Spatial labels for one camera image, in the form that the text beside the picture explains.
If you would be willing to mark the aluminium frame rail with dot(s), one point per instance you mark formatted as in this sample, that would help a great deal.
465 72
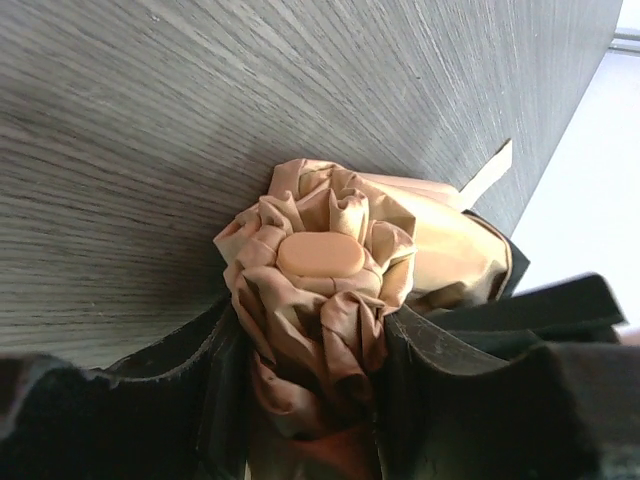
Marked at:
626 40

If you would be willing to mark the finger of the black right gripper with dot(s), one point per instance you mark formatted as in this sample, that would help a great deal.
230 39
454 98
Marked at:
582 309

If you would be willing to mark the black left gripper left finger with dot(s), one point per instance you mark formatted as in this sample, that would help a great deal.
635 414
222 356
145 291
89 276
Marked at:
176 409

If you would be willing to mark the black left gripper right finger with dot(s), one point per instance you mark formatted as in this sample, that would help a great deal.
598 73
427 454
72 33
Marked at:
559 411

